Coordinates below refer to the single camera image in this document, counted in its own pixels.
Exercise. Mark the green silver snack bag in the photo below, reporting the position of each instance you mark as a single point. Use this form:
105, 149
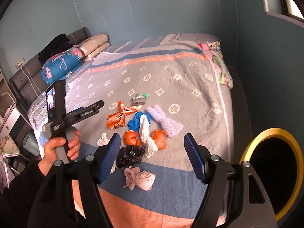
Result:
139, 99

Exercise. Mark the white tissue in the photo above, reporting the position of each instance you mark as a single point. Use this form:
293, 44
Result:
103, 140

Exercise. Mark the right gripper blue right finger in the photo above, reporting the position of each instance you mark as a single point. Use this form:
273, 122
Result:
198, 156

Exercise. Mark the orange plastic wrapper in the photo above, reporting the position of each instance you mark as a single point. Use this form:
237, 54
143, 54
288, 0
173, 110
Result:
118, 119

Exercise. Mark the black clothing pile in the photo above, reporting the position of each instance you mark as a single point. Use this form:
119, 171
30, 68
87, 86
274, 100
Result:
57, 45

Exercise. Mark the white foam fruit net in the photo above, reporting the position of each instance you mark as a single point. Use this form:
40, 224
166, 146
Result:
148, 143

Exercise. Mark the bedside shelf furniture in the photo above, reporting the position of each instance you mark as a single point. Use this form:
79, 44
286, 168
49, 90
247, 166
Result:
18, 144

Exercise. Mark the grey padded headboard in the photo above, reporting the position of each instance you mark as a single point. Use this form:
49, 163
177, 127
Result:
27, 84

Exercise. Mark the wall power socket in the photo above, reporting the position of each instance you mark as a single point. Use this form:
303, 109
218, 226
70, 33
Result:
20, 63

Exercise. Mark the pink plastic bag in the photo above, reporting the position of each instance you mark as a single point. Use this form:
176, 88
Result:
135, 177

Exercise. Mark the blue floral folded quilt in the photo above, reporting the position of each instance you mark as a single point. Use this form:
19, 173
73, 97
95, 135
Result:
61, 65

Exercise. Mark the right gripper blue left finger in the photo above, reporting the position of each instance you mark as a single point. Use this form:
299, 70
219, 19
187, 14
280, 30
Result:
106, 156

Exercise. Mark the person's left hand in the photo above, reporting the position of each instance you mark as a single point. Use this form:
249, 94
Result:
50, 154

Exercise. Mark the black plastic bag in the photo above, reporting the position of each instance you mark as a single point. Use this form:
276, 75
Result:
129, 156

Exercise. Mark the grey patterned bed blanket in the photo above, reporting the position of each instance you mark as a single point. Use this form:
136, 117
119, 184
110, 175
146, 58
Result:
173, 70

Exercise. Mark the yellow rimmed trash bin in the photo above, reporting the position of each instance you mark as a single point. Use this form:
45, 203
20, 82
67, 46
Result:
278, 160

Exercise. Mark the blue glove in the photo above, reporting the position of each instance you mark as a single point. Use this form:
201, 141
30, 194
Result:
134, 124

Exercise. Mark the floral sheet at bed edge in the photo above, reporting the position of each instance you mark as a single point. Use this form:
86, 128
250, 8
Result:
212, 52

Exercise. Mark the beige folded quilt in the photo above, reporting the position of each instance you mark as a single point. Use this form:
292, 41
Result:
94, 45

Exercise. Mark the orange peel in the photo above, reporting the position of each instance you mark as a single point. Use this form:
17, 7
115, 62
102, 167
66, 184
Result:
159, 136
131, 138

